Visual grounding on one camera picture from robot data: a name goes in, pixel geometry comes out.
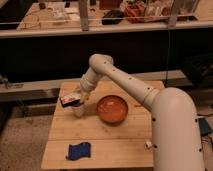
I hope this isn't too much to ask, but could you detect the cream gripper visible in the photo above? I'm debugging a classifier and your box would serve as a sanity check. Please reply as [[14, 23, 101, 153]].
[[75, 86, 90, 103]]

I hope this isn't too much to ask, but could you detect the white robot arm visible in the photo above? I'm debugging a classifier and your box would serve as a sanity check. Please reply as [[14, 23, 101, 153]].
[[80, 54, 205, 171]]

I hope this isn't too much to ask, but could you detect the orange bowl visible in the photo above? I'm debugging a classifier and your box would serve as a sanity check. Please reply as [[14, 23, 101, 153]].
[[96, 95, 128, 124]]

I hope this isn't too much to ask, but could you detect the blue cloth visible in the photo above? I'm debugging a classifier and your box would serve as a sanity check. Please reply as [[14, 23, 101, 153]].
[[66, 142, 91, 161]]

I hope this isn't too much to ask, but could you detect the wooden table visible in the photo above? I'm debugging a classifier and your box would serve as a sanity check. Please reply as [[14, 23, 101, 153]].
[[41, 81, 153, 170]]

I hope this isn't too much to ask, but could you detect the black object on bench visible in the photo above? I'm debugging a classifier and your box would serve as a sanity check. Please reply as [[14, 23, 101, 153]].
[[101, 10, 124, 25]]

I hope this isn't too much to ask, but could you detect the metal clamp left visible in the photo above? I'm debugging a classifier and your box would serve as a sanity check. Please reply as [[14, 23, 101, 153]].
[[0, 74, 23, 89]]

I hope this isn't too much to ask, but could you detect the white label tag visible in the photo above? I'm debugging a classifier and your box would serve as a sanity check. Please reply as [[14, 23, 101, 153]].
[[145, 141, 152, 149]]

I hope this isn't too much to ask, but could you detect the red clutter on bench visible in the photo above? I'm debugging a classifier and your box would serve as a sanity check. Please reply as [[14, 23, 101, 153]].
[[124, 0, 146, 23]]

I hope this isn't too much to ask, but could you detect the black pedal box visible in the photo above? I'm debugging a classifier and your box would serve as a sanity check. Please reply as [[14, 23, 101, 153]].
[[199, 118, 213, 136]]

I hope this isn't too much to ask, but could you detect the grey metal post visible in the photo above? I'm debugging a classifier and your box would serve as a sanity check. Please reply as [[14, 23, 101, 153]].
[[78, 0, 89, 31]]

